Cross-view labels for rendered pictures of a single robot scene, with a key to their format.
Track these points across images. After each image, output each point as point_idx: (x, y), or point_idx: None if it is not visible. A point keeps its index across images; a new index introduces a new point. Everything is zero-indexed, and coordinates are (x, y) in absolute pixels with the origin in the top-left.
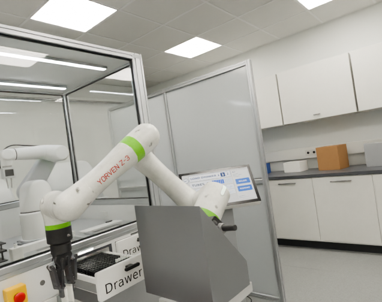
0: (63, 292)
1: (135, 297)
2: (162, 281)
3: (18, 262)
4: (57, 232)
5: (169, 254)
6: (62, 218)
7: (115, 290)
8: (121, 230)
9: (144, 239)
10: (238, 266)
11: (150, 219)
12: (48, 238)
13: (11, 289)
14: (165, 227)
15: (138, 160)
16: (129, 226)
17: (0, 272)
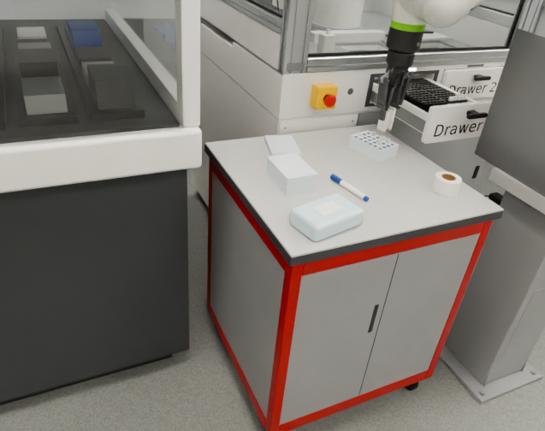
0: (385, 115)
1: (436, 151)
2: (509, 150)
3: (334, 56)
4: (407, 36)
5: (542, 120)
6: (433, 20)
7: (443, 137)
8: (459, 56)
9: (509, 85)
10: None
11: (536, 58)
12: (393, 39)
13: (323, 86)
14: None
15: None
16: (471, 53)
17: (315, 61)
